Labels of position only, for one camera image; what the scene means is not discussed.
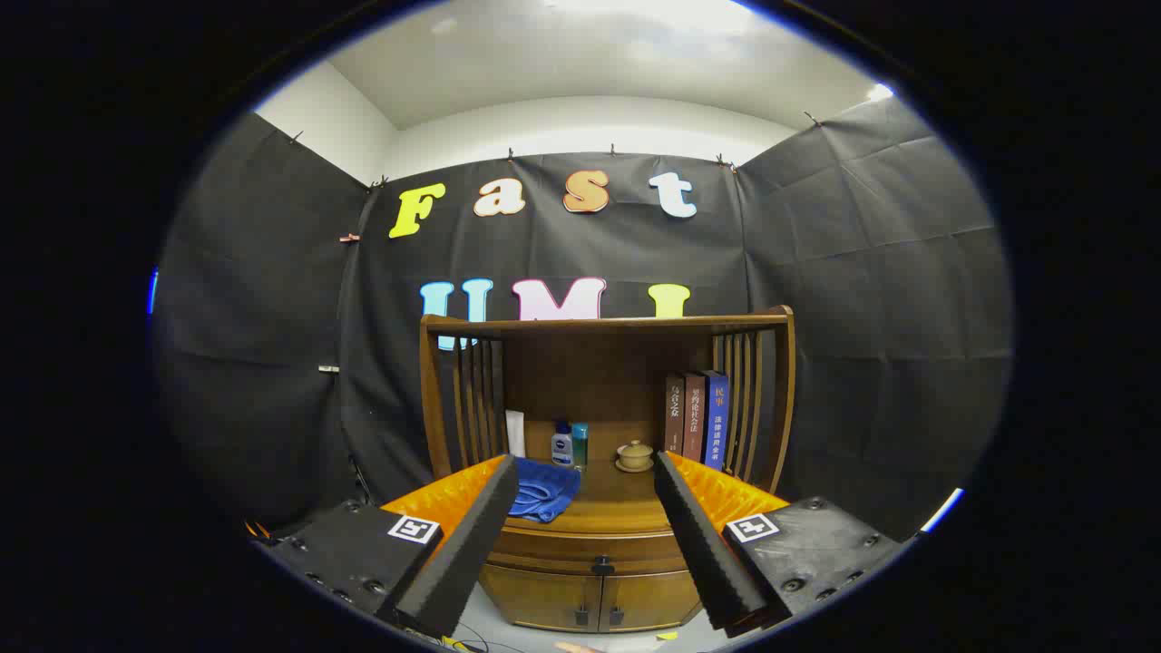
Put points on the wooden countertop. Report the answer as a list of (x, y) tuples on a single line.
[(617, 499)]

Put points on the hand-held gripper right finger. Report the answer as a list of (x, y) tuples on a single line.
[(703, 544)]

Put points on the black backdrop cloth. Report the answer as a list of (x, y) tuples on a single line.
[(862, 272)]

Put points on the wooden drawer with black knob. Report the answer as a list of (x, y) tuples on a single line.
[(580, 549)]

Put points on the wooden cabinet door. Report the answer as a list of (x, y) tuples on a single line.
[(544, 599), (648, 599)]

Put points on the blue towel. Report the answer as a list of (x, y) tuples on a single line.
[(549, 490)]

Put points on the white bottle with blue cap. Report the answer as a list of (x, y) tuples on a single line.
[(561, 449)]

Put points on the dark brown book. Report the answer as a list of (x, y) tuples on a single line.
[(675, 417)]

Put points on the reddish brown book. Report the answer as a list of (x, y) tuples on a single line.
[(694, 417)]

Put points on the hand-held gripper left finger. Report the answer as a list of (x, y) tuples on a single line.
[(467, 544)]

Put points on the beige lidded teacup with saucer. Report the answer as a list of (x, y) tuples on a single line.
[(635, 455)]

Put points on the white tube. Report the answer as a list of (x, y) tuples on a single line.
[(515, 433)]

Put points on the teal clear bottle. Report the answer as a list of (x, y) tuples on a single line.
[(580, 435)]

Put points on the wooden cabinet with shelf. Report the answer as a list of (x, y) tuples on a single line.
[(599, 372)]

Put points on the blue book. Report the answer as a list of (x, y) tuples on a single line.
[(717, 422)]

